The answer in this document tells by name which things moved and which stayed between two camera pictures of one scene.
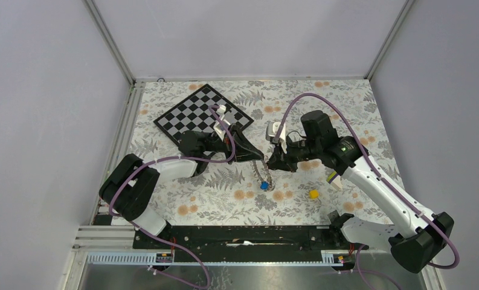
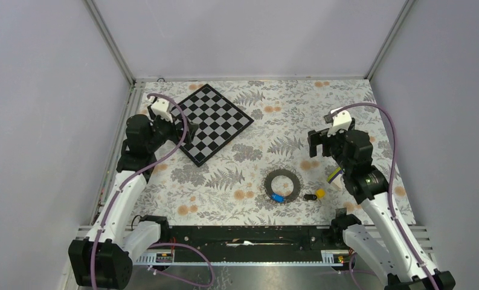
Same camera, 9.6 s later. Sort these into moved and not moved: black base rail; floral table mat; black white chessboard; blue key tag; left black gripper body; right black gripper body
Moved: blue key tag; left black gripper body; right black gripper body
Not moved: black white chessboard; black base rail; floral table mat
